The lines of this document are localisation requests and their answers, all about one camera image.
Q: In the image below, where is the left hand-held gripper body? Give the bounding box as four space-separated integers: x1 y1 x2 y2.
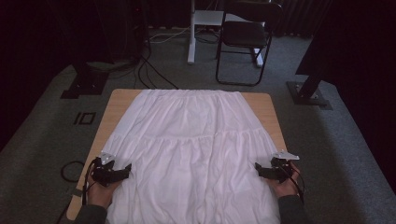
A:
91 151 125 188

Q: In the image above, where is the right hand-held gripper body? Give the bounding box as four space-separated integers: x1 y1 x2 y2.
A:
269 150 301 185

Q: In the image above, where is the white skirt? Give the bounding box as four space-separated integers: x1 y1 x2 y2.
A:
104 89 283 224

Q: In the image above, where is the person's right hand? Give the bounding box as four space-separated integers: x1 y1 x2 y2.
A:
267 162 302 200

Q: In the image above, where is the person's left hand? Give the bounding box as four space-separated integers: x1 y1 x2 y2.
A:
87 178 124 210

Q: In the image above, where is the black slanted metal stand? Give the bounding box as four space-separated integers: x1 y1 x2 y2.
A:
286 73 333 111

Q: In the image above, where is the black metal stand base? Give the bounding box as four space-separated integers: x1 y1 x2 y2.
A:
60 60 110 100

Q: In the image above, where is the black folding chair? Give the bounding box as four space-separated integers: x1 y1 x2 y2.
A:
215 0 284 88

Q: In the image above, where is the dark equipment rack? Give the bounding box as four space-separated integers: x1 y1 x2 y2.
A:
87 0 149 65

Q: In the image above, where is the dark curtain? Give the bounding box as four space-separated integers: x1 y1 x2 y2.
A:
270 0 334 39

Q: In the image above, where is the right hand-held gripper cable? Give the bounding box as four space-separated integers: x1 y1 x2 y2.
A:
277 164 306 205

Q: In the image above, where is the hand-held gripper cable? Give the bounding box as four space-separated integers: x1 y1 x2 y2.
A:
277 164 306 205
80 157 99 206

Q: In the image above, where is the left hand-held gripper cable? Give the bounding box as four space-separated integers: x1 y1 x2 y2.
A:
80 157 99 206

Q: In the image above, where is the thin black floor cable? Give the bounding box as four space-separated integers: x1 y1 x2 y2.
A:
55 202 73 224

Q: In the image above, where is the long black floor cable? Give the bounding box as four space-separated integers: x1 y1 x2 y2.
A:
134 46 180 91

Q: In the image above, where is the white floor cable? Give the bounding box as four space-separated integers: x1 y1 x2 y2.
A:
148 26 191 45

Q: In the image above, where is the white desk frame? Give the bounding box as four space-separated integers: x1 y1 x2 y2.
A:
187 0 265 68

